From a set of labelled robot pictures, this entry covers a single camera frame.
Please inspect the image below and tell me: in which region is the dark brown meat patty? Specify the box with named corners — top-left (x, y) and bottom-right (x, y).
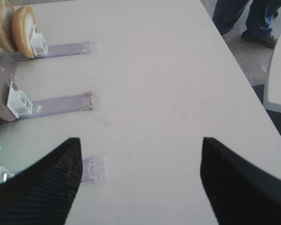
top-left (0, 66), bottom-right (16, 122)

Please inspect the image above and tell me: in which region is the clear acrylic rack right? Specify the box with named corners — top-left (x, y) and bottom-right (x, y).
top-left (0, 41), bottom-right (108, 185)

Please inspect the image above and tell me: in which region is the golden bun half inner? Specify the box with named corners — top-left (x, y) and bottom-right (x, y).
top-left (11, 6), bottom-right (36, 59)

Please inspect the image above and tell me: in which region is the person in blue jeans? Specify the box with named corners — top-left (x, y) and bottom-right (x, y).
top-left (212, 0), bottom-right (281, 49)

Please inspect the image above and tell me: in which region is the golden bun half outer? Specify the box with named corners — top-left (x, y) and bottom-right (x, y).
top-left (0, 0), bottom-right (18, 53)

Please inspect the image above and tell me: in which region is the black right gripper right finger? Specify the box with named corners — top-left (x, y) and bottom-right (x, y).
top-left (200, 137), bottom-right (281, 225)

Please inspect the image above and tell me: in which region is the golden bun half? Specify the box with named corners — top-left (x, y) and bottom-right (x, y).
top-left (11, 6), bottom-right (36, 59)
top-left (0, 0), bottom-right (18, 53)

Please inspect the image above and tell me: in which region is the white plastic pusher block middle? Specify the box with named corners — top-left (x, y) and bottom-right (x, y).
top-left (7, 81), bottom-right (33, 119)

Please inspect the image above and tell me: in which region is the white plastic pusher block top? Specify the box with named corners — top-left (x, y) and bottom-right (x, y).
top-left (30, 24), bottom-right (48, 57)

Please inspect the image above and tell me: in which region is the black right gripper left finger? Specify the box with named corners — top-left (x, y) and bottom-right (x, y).
top-left (0, 138), bottom-right (81, 225)

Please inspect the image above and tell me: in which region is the white adjacent table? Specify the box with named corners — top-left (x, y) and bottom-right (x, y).
top-left (263, 34), bottom-right (281, 113)

